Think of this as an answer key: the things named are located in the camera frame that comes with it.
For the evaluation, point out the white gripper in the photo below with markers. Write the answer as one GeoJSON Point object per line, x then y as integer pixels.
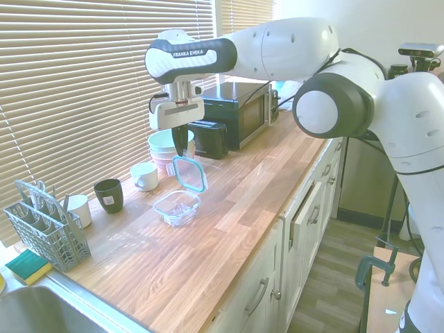
{"type": "Point", "coordinates": [177, 112]}

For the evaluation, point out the clear lid with teal seal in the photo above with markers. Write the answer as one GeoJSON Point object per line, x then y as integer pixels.
{"type": "Point", "coordinates": [189, 173]}

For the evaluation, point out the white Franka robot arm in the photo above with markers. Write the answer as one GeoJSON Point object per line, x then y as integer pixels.
{"type": "Point", "coordinates": [295, 45]}

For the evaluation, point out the clear glass food container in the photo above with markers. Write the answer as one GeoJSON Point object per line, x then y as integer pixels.
{"type": "Point", "coordinates": [177, 208]}

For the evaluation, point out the mint green bowl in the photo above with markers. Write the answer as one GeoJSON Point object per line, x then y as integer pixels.
{"type": "Point", "coordinates": [159, 141]}

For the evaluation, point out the cream bowl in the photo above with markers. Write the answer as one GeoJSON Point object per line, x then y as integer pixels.
{"type": "Point", "coordinates": [159, 154]}

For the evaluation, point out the pink bowl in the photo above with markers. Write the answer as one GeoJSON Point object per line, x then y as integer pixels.
{"type": "Point", "coordinates": [161, 163]}

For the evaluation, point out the black toaster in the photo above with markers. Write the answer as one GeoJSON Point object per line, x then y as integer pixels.
{"type": "Point", "coordinates": [211, 138]}

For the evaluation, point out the black microwave oven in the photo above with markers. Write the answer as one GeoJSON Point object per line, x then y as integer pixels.
{"type": "Point", "coordinates": [243, 114]}

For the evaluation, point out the black cup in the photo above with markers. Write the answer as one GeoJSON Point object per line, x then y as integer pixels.
{"type": "Point", "coordinates": [109, 197]}

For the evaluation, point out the tan window blind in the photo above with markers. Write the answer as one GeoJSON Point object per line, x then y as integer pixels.
{"type": "Point", "coordinates": [86, 86]}
{"type": "Point", "coordinates": [243, 14]}

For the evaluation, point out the white plastic bag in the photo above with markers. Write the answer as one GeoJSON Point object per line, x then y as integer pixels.
{"type": "Point", "coordinates": [288, 88]}

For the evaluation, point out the metal cutlery piece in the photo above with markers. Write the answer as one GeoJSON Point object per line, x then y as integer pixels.
{"type": "Point", "coordinates": [54, 194]}
{"type": "Point", "coordinates": [39, 194]}
{"type": "Point", "coordinates": [66, 205]}

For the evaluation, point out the white kitchen cabinet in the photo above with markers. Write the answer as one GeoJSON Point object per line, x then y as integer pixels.
{"type": "Point", "coordinates": [236, 277]}

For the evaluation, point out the grey plastic cutlery basket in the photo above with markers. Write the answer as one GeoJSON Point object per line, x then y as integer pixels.
{"type": "Point", "coordinates": [59, 243]}

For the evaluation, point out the green and yellow sponge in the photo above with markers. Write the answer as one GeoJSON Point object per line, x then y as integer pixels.
{"type": "Point", "coordinates": [27, 265]}

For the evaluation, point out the stainless steel sink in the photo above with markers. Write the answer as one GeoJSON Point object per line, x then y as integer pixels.
{"type": "Point", "coordinates": [52, 312]}

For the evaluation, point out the dark green clamp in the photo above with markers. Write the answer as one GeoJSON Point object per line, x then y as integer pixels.
{"type": "Point", "coordinates": [362, 270]}

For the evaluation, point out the black Vega jar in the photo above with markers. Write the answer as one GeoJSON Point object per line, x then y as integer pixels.
{"type": "Point", "coordinates": [398, 71]}

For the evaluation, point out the yellow dish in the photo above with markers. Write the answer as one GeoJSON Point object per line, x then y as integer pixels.
{"type": "Point", "coordinates": [1, 284]}

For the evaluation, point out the light wooden robot table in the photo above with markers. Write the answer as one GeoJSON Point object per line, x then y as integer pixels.
{"type": "Point", "coordinates": [388, 305]}

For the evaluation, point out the white paper scrap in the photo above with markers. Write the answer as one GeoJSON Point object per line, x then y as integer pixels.
{"type": "Point", "coordinates": [390, 311]}

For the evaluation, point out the silver stereo camera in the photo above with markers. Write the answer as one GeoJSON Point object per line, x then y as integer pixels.
{"type": "Point", "coordinates": [419, 49]}

